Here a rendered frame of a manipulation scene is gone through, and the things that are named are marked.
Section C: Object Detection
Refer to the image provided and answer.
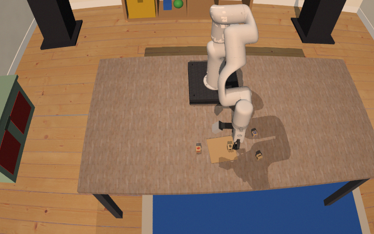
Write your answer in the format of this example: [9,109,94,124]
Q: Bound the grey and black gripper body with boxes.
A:
[233,127,246,143]

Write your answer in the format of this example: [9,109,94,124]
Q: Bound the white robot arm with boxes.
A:
[203,4,259,134]

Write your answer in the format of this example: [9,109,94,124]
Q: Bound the orange flat mat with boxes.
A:
[206,136,238,164]

